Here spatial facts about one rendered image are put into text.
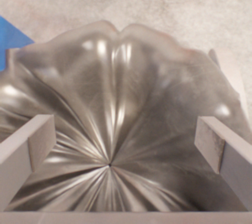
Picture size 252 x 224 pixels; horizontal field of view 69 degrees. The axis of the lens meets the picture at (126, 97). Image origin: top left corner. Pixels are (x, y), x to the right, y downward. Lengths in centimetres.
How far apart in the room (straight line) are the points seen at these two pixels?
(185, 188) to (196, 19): 89
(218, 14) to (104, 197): 101
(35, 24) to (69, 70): 94
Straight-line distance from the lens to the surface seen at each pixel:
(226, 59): 53
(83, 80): 34
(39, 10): 128
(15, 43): 74
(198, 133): 17
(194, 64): 27
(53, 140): 17
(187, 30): 107
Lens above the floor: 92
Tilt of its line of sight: 80 degrees down
